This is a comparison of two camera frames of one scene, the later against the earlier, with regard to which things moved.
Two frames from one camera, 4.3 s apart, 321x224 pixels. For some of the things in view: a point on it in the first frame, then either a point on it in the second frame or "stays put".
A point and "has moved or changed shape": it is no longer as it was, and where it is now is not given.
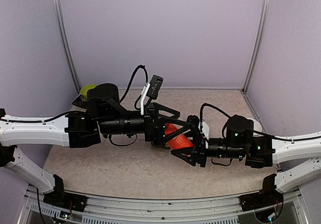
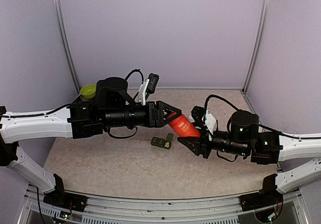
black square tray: (81, 101) stays put
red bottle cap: (169, 128) has moved or changed shape
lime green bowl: (85, 89) stays put
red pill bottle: (178, 142) has moved or changed shape
